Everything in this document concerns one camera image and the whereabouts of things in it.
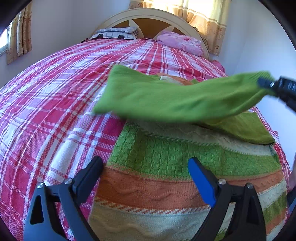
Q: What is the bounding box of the grey white patterned pillow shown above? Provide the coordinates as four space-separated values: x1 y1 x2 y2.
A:
89 27 138 40

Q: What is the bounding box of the pink cloth at bedside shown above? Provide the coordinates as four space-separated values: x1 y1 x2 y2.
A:
211 59 226 73

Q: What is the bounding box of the red white plaid bedsheet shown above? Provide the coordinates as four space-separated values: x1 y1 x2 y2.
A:
1 39 290 240

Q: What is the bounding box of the pink floral pillow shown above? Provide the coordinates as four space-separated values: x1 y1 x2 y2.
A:
156 32 204 57

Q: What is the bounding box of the yellow curtain behind headboard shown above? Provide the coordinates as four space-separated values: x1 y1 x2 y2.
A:
128 0 231 56

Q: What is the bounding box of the beige side window curtain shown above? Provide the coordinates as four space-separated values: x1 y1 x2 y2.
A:
6 3 32 65

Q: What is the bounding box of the green orange striped knit sweater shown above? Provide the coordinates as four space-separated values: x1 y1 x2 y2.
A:
89 65 287 240

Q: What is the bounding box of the cream wooden headboard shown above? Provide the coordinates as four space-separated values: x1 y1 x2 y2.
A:
97 8 210 60

